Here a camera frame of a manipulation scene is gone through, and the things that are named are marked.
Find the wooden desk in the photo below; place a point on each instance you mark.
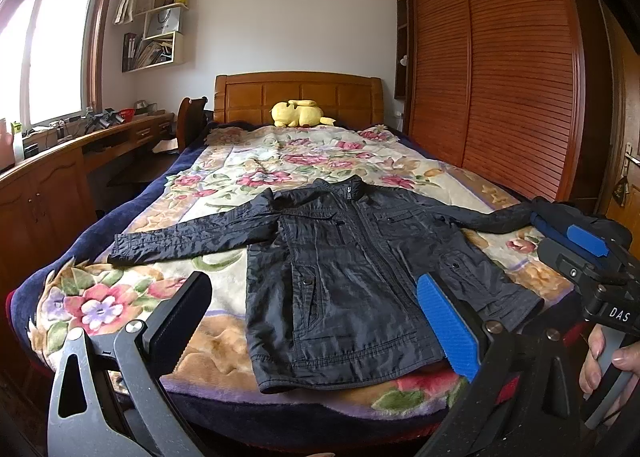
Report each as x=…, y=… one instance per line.
x=46, y=202

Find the window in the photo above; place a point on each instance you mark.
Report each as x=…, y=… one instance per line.
x=47, y=51

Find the person's right hand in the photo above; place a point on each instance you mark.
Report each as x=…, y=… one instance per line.
x=625, y=359

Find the wooden louvered wardrobe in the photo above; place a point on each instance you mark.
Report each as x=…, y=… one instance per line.
x=516, y=91

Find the wooden chair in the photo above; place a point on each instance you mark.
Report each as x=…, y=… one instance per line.
x=191, y=120

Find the wooden bed headboard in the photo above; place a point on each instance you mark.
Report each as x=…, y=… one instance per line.
x=355, y=102

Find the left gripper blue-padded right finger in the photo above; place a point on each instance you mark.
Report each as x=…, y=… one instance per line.
x=519, y=398

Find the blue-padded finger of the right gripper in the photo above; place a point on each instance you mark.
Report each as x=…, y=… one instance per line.
x=549, y=231
x=591, y=243

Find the yellow plush toy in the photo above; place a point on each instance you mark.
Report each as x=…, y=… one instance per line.
x=295, y=113

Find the white wall shelf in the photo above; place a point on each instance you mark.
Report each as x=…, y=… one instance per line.
x=157, y=40

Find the door handle with keys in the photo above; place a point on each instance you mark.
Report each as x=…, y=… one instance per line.
x=622, y=188

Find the black jacket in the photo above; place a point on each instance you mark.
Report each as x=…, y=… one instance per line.
x=331, y=277

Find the floral plush blanket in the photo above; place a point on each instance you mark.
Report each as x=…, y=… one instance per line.
x=83, y=289

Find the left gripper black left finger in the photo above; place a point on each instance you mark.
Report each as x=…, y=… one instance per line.
x=107, y=399

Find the red container on desk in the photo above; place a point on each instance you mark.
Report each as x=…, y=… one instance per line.
x=127, y=114

